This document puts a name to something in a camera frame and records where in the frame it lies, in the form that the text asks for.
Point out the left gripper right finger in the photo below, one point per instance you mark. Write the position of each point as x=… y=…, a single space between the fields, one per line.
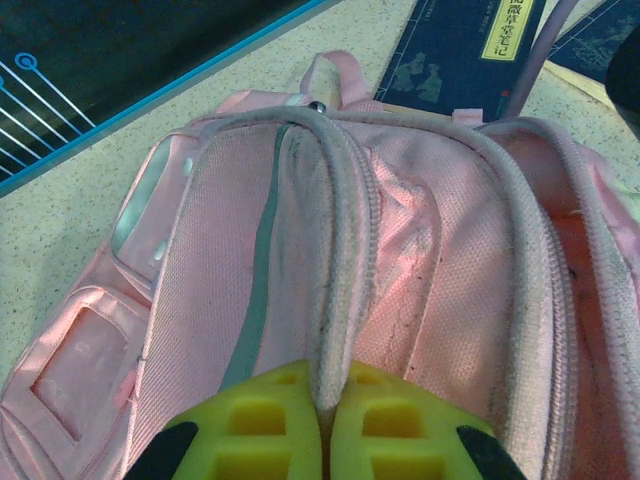
x=400 y=430

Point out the thin dark blue book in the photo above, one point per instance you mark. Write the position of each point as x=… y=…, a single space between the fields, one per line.
x=450 y=50

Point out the thick dark blue book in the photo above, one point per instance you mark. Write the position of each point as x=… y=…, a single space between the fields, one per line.
x=585 y=40

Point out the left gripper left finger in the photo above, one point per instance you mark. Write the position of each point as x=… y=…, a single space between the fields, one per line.
x=260 y=430

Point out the pink student backpack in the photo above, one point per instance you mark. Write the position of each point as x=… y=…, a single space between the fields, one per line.
x=425 y=250

